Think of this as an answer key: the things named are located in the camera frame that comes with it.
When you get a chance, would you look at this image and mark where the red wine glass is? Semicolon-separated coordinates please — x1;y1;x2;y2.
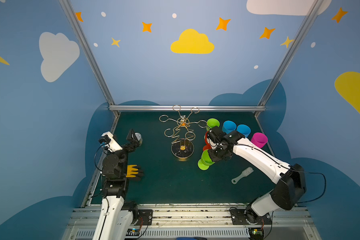
203;132;212;151

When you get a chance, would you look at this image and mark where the green wine glass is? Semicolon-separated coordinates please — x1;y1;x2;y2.
198;150;214;171
207;118;220;131

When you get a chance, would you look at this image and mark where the blue wine glass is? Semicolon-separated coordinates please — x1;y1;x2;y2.
237;125;251;138
222;121;237;134

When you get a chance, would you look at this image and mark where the pink wine glass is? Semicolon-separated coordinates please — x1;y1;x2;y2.
251;133;268;149

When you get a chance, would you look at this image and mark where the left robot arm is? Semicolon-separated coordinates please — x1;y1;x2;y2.
93;129;140;240

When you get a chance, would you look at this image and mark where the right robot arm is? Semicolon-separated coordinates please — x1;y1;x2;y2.
206;127;307;225

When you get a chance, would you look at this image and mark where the silver tin can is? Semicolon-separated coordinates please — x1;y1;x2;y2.
135;133;143;146

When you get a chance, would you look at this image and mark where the yellow black work glove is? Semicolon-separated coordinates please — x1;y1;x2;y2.
126;165;144;181

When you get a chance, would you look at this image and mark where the left circuit board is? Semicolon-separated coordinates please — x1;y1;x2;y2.
126;228;142;238

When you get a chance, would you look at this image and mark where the circuit board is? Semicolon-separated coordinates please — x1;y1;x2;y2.
249;228;265;240
126;228;142;238

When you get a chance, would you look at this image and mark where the right circuit board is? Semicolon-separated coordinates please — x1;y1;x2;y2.
249;228;265;240

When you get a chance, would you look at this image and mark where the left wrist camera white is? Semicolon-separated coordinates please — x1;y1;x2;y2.
99;132;123;153

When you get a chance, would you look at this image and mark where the back aluminium frame bar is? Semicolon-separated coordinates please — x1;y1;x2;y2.
109;105;266;112

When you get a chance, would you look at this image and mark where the gold wire wine glass rack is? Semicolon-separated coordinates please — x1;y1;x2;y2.
159;105;207;162

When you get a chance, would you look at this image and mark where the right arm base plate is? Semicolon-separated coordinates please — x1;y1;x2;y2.
229;208;272;225

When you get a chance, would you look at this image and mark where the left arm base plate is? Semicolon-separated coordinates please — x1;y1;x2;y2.
132;210;153;226

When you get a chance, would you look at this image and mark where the aluminium mounting rail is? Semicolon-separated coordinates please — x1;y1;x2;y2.
61;203;322;240

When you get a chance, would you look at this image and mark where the left aluminium frame post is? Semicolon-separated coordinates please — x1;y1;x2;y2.
59;0;115;107

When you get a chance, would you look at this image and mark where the aluminium frame post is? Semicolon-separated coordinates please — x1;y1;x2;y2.
254;0;324;119
59;0;115;107

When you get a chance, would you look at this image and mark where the right aluminium frame post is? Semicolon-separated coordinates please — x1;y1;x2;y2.
254;0;324;119

